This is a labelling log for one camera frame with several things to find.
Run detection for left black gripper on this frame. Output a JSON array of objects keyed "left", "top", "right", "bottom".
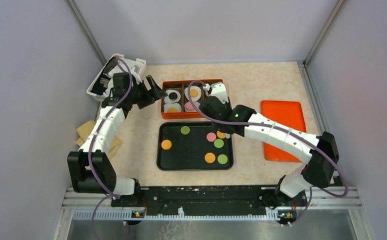
[{"left": 126, "top": 74, "right": 167, "bottom": 109}]

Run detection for black cookie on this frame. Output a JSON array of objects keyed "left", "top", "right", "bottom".
[
  {"left": 168, "top": 92, "right": 179, "bottom": 102},
  {"left": 169, "top": 135, "right": 178, "bottom": 143}
]

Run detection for orange cookie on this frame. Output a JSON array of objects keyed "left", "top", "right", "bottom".
[
  {"left": 167, "top": 107, "right": 178, "bottom": 113},
  {"left": 189, "top": 89, "right": 199, "bottom": 98},
  {"left": 160, "top": 139, "right": 172, "bottom": 150},
  {"left": 204, "top": 152, "right": 216, "bottom": 164},
  {"left": 216, "top": 131, "right": 226, "bottom": 139}
]

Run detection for orange cookie box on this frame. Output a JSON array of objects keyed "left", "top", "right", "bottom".
[{"left": 161, "top": 80, "right": 207, "bottom": 120}]

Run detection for pink cookie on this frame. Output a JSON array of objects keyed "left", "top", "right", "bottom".
[
  {"left": 184, "top": 102, "right": 195, "bottom": 112},
  {"left": 206, "top": 132, "right": 217, "bottom": 143}
]

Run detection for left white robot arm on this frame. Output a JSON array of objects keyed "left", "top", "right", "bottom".
[{"left": 67, "top": 72, "right": 167, "bottom": 207}]

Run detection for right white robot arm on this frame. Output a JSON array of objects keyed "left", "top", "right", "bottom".
[{"left": 198, "top": 82, "right": 339, "bottom": 206}]

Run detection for green cookie right middle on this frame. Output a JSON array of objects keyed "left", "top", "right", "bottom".
[{"left": 213, "top": 139, "right": 225, "bottom": 149}]

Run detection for green cookie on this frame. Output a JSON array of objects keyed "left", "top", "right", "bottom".
[
  {"left": 213, "top": 139, "right": 225, "bottom": 149},
  {"left": 180, "top": 125, "right": 191, "bottom": 135},
  {"left": 217, "top": 154, "right": 229, "bottom": 165}
]

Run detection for paper cup back left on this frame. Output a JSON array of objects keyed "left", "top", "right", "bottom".
[{"left": 164, "top": 89, "right": 181, "bottom": 104}]

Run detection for paper cup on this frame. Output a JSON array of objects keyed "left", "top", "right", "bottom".
[
  {"left": 203, "top": 84, "right": 213, "bottom": 97},
  {"left": 184, "top": 101, "right": 200, "bottom": 112},
  {"left": 164, "top": 89, "right": 181, "bottom": 104},
  {"left": 163, "top": 102, "right": 182, "bottom": 113},
  {"left": 184, "top": 85, "right": 202, "bottom": 102}
]

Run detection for paper cup front left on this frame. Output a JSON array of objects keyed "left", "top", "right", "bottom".
[{"left": 163, "top": 102, "right": 182, "bottom": 113}]

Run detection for green cookie bottom right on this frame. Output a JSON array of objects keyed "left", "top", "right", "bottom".
[{"left": 217, "top": 154, "right": 229, "bottom": 165}]

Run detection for white plastic basket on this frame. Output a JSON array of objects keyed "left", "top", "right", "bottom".
[{"left": 86, "top": 53, "right": 131, "bottom": 102}]

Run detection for green cookie top left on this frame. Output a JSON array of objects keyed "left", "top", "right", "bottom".
[{"left": 180, "top": 125, "right": 191, "bottom": 135}]

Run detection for paper cup back right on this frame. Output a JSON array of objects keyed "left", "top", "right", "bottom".
[{"left": 203, "top": 84, "right": 213, "bottom": 97}]

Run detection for paper cup front middle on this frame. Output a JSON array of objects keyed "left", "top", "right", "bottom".
[{"left": 184, "top": 101, "right": 200, "bottom": 112}]

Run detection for paper cup back middle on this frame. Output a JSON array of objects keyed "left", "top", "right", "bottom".
[{"left": 184, "top": 85, "right": 202, "bottom": 102}]

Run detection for black cookie tray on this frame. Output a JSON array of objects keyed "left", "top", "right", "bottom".
[{"left": 156, "top": 121, "right": 234, "bottom": 171}]

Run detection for orange box lid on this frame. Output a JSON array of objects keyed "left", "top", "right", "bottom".
[{"left": 260, "top": 100, "right": 307, "bottom": 163}]

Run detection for yellow sponge cloth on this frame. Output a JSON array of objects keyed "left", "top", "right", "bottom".
[{"left": 75, "top": 120, "right": 122, "bottom": 159}]

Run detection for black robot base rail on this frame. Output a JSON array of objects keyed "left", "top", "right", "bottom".
[{"left": 111, "top": 185, "right": 307, "bottom": 224}]

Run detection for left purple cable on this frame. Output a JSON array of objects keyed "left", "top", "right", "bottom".
[{"left": 87, "top": 56, "right": 135, "bottom": 240}]

